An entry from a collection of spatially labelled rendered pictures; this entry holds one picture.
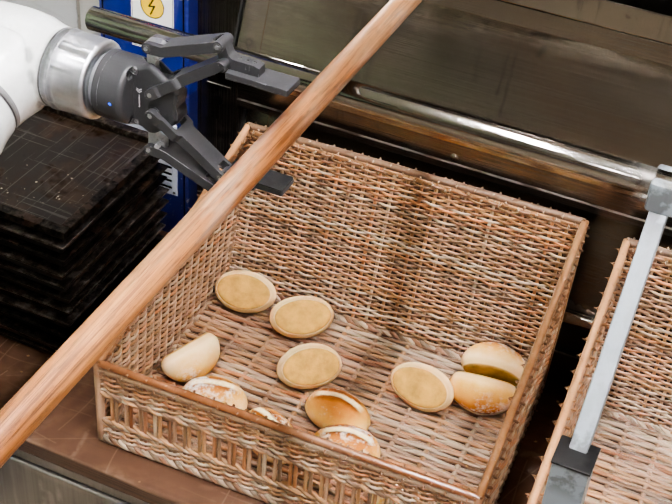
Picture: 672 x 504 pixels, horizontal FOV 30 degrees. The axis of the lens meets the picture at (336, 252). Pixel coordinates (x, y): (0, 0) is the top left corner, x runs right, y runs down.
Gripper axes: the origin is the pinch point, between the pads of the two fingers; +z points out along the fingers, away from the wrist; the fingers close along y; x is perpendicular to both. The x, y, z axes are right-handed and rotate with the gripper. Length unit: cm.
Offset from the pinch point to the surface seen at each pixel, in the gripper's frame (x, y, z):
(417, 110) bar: -16.4, 2.8, 9.6
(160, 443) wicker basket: -4, 58, -17
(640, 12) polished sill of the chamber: -54, 2, 26
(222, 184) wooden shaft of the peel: 11.7, -0.8, 0.1
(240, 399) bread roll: -16, 57, -11
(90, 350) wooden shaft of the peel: 36.8, 0.0, 1.5
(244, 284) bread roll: -37, 55, -21
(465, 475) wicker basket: -21, 61, 22
